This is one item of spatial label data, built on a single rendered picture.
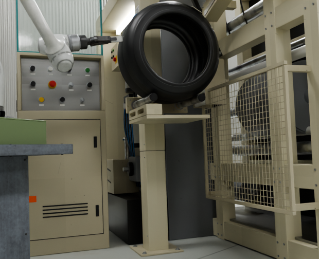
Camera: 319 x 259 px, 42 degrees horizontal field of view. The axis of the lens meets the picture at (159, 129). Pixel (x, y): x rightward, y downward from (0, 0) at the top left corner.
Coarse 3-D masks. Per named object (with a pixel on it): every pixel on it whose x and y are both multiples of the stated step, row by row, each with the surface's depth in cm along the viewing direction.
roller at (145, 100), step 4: (148, 96) 221; (152, 96) 219; (156, 96) 220; (140, 100) 235; (144, 100) 228; (148, 100) 222; (152, 100) 219; (136, 104) 243; (140, 104) 237; (144, 104) 233
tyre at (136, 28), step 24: (144, 24) 219; (168, 24) 252; (192, 24) 247; (120, 48) 229; (192, 48) 256; (216, 48) 232; (144, 72) 217; (192, 72) 255; (144, 96) 235; (168, 96) 224; (192, 96) 231
